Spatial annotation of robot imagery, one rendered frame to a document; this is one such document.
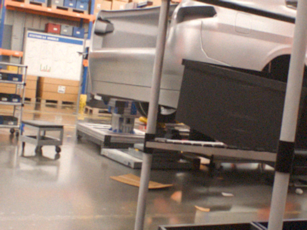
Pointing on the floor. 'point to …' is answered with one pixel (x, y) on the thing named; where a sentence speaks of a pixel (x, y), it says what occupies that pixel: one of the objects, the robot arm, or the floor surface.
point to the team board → (53, 57)
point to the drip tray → (301, 184)
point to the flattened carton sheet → (131, 179)
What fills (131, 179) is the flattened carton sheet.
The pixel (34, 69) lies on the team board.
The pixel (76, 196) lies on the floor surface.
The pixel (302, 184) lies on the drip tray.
